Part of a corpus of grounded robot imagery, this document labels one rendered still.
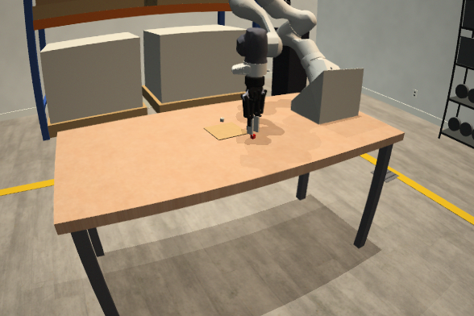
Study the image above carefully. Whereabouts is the tan flat mat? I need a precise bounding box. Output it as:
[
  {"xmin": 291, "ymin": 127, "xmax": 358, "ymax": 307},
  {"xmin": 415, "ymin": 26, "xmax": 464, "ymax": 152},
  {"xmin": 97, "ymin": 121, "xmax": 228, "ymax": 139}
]
[{"xmin": 203, "ymin": 122, "xmax": 247, "ymax": 140}]

